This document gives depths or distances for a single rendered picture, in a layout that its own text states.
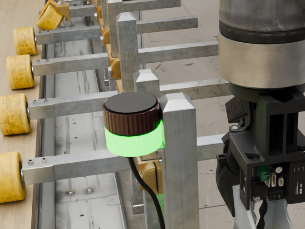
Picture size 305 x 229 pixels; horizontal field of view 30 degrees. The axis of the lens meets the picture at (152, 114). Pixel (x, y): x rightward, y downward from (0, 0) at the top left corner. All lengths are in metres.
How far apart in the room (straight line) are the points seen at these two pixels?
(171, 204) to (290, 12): 0.26
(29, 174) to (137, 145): 0.39
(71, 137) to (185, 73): 2.22
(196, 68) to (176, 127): 3.39
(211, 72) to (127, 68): 2.83
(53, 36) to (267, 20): 1.19
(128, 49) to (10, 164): 0.32
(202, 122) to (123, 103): 2.62
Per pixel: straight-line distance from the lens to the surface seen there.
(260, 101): 0.52
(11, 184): 0.93
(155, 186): 0.89
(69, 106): 1.16
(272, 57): 0.50
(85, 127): 1.82
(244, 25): 0.49
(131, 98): 0.60
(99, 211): 1.41
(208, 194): 2.57
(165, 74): 3.90
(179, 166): 0.62
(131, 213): 1.25
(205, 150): 0.96
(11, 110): 1.15
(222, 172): 0.60
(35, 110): 1.16
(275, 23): 0.49
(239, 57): 0.51
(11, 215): 0.94
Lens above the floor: 1.41
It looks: 25 degrees down
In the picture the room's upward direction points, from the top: 4 degrees counter-clockwise
